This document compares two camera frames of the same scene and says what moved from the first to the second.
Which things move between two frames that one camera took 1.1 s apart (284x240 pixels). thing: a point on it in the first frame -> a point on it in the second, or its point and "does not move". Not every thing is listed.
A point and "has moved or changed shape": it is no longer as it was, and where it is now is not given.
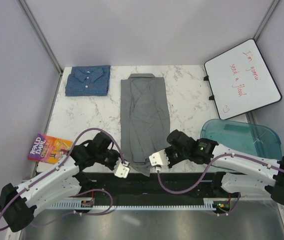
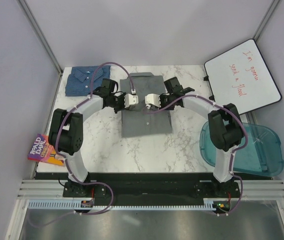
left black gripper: (117, 155) -> (122, 96)
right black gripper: (167, 149) -> (161, 96)
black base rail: (194, 184) does not move
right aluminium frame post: (266, 18) does not move
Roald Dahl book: (49, 149) does not move
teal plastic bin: (251, 137) does not move
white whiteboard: (240, 80) does not move
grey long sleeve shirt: (144, 119) has moved or changed shape
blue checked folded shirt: (88, 81) does not move
